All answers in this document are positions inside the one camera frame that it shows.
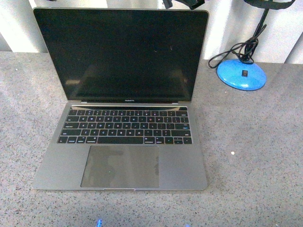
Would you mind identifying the grey laptop computer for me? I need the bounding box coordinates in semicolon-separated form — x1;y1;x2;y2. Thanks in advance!
33;7;209;191

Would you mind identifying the blue desk lamp base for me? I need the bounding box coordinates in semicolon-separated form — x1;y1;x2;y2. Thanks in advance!
217;59;267;91

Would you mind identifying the black lamp neck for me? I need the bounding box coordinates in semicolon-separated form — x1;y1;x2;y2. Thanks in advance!
244;9;269;64

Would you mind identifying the black lamp power cable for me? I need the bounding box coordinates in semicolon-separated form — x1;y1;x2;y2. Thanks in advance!
208;23;267;69

